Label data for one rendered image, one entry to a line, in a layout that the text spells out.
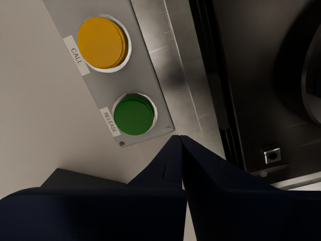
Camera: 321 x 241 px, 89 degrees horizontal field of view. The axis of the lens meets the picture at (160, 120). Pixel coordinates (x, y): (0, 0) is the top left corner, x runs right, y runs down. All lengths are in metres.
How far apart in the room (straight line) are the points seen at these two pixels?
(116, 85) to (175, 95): 0.06
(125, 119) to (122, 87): 0.03
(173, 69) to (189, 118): 0.05
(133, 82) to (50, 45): 0.17
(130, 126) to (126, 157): 0.16
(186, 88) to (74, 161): 0.27
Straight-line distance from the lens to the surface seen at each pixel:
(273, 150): 0.20
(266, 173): 0.23
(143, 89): 0.17
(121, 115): 0.16
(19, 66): 0.34
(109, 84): 0.17
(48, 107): 0.33
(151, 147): 0.31
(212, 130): 0.19
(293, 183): 0.28
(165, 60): 0.16
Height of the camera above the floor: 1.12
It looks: 68 degrees down
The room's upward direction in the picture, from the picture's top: 180 degrees clockwise
